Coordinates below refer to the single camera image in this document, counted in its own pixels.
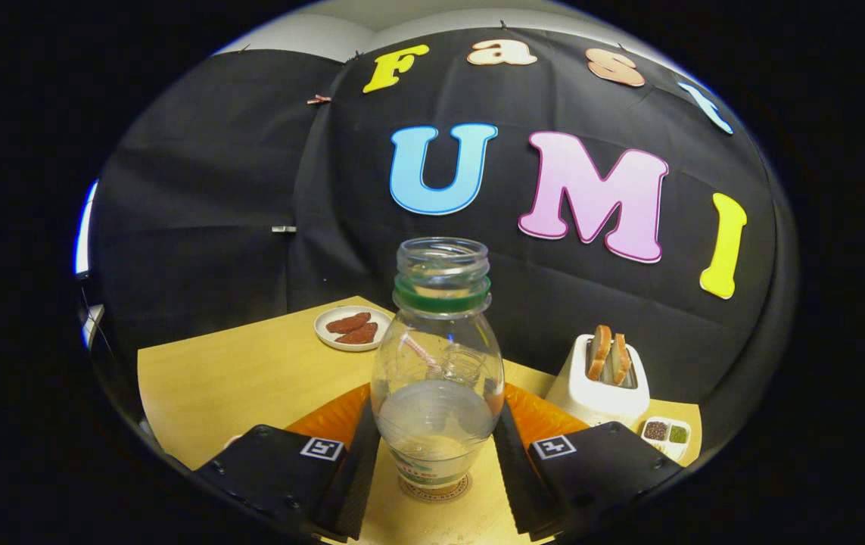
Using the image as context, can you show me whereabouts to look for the red sausage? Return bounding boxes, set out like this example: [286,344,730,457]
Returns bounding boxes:
[335,322,378,345]
[325,312,372,335]

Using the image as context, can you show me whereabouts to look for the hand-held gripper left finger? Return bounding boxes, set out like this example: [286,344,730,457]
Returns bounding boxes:
[194,382,381,543]

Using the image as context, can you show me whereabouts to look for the toast slice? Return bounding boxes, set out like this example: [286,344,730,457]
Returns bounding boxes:
[587,325,613,382]
[611,333,633,386]

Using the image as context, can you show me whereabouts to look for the black backdrop cloth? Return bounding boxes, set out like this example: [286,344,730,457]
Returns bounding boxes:
[88,26,800,470]

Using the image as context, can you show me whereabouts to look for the wooden table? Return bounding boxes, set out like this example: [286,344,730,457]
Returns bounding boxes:
[137,295,703,545]

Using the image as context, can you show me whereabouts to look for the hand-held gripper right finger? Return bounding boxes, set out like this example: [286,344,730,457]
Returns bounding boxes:
[494,382,685,540]

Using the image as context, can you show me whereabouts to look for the clear plastic juice bottle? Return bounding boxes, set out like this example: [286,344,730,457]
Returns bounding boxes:
[370,237,506,489]

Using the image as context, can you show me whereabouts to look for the white divided condiment dish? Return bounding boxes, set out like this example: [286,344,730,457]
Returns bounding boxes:
[640,416,692,462]

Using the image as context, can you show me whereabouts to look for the small white plate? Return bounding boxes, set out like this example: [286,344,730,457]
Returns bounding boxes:
[314,305,394,352]

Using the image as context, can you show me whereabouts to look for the white toaster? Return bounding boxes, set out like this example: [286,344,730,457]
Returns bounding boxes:
[545,334,651,427]

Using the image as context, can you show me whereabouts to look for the round cork coaster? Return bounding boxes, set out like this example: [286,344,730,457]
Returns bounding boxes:
[400,473,472,503]

